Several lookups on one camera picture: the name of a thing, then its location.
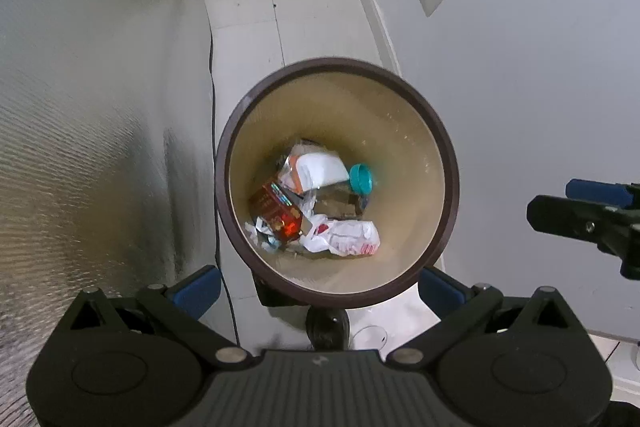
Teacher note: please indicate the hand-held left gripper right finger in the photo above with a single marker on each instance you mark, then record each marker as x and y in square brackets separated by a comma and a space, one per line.
[445, 294]

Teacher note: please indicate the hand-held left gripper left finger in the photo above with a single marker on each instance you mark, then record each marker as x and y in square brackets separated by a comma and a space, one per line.
[197, 292]

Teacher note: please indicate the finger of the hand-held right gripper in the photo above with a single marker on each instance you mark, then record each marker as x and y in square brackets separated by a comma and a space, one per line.
[575, 217]
[600, 192]

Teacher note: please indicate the white plastic bag red print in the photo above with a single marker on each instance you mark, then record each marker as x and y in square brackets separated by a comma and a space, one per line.
[350, 237]

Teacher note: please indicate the red snack packet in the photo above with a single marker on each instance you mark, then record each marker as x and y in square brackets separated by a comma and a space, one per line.
[275, 209]

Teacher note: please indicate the beige bin brown rim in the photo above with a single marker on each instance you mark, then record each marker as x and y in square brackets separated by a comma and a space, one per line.
[400, 132]

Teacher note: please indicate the white orange plastic wrapper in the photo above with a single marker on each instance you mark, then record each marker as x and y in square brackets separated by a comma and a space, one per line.
[320, 169]

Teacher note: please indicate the white table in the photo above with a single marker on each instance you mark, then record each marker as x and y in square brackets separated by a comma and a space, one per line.
[100, 107]

